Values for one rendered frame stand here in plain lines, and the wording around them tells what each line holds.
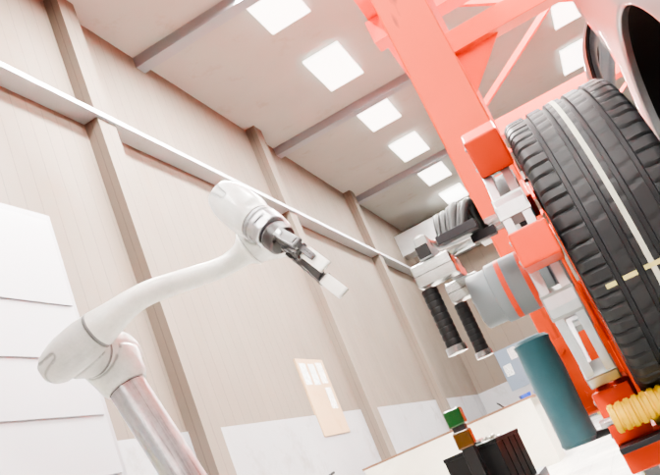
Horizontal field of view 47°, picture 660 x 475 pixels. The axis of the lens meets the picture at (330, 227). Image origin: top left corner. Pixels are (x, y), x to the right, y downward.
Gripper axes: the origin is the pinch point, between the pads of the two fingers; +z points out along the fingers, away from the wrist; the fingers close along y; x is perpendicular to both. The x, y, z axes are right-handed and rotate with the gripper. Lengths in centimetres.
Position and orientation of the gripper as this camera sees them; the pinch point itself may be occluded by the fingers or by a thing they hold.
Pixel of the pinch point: (332, 278)
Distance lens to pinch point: 170.6
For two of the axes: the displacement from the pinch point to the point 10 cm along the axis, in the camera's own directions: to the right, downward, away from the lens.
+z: 6.9, 4.9, -5.4
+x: 6.6, -7.3, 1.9
